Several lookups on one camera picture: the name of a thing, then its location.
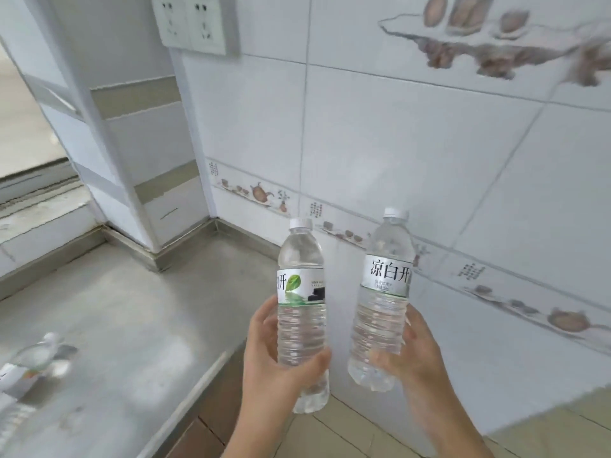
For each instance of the person's right hand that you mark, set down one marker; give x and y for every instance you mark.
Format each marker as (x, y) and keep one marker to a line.
(425, 372)

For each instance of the person's left hand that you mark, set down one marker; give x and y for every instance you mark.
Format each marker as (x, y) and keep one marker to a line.
(262, 362)

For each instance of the person's right thumb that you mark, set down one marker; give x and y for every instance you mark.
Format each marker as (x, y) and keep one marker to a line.
(384, 362)

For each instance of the person's left thumb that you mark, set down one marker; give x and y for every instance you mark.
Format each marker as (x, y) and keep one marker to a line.
(312, 364)

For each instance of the clear plastic water bottle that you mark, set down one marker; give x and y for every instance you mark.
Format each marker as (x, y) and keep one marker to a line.
(301, 262)
(33, 357)
(386, 267)

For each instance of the person's right forearm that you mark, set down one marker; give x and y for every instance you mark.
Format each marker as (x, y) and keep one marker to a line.
(448, 434)

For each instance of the person's left forearm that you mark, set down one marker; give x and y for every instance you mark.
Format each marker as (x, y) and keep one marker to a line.
(262, 434)

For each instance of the white wall socket panel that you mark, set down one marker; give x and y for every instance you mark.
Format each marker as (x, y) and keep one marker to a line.
(210, 21)
(171, 18)

